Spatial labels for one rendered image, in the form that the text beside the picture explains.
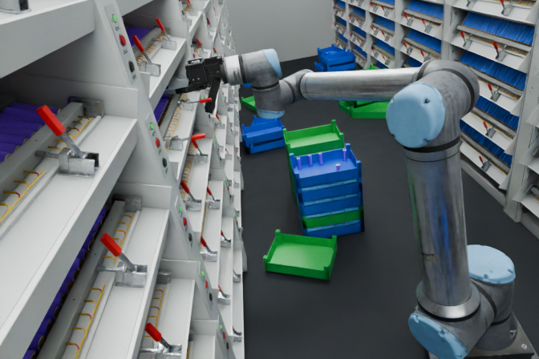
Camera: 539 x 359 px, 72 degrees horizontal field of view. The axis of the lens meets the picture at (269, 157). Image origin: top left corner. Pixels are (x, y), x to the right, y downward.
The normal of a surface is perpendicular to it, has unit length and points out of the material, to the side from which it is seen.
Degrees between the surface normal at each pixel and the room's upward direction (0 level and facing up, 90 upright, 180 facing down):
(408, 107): 85
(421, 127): 84
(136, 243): 19
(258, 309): 0
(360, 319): 0
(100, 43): 90
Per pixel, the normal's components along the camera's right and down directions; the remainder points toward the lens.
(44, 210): 0.18, -0.87
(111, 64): 0.08, 0.47
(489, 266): -0.15, -0.90
